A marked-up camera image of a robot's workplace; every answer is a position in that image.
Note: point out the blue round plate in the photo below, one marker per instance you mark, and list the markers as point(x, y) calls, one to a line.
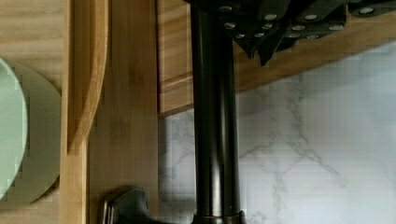
point(13, 131)

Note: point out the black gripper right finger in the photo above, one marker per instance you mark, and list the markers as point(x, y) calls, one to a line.
point(370, 8)

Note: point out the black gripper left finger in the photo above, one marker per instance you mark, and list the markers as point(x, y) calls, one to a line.
point(264, 27)

